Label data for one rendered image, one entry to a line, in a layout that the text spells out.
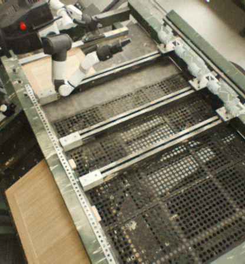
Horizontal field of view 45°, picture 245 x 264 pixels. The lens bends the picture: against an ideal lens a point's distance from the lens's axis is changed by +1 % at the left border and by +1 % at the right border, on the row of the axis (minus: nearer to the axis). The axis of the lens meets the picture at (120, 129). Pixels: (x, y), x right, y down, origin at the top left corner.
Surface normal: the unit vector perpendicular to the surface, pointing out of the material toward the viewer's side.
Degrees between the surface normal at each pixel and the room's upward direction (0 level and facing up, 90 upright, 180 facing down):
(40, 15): 90
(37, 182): 90
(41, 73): 58
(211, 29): 90
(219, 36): 90
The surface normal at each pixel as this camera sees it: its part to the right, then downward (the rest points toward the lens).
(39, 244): -0.45, -0.29
